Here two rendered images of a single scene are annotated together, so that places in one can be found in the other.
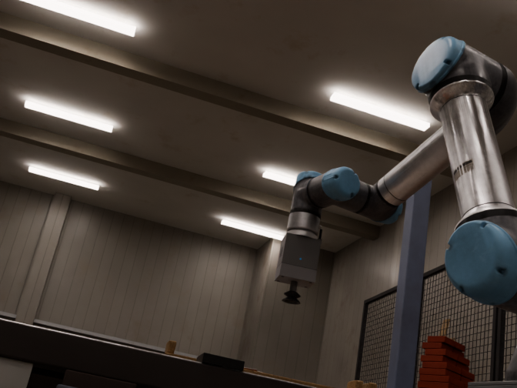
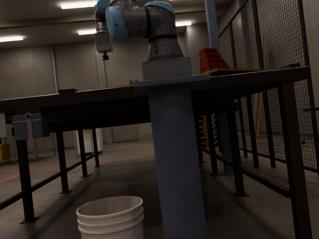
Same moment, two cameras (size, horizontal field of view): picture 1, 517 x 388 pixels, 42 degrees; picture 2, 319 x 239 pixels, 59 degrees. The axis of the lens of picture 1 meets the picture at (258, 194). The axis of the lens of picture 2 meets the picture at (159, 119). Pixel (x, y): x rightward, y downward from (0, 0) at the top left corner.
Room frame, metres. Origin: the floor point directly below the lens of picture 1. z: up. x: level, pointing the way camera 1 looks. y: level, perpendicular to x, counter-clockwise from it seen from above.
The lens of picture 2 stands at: (-0.06, -0.63, 0.72)
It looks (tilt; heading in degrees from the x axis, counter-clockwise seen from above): 1 degrees up; 9
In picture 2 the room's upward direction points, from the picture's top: 7 degrees counter-clockwise
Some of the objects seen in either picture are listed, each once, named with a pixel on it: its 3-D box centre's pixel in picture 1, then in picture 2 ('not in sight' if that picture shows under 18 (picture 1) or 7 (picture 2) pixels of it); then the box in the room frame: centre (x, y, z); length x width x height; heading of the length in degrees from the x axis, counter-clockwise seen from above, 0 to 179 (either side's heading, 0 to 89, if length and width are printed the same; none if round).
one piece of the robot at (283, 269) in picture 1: (298, 259); (105, 41); (1.52, -0.12, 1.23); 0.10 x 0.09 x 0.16; 6
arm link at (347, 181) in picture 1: (339, 189); (106, 7); (1.42, -0.18, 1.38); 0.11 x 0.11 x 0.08; 27
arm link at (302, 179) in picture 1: (308, 195); (100, 14); (1.50, -0.12, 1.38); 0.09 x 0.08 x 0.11; 27
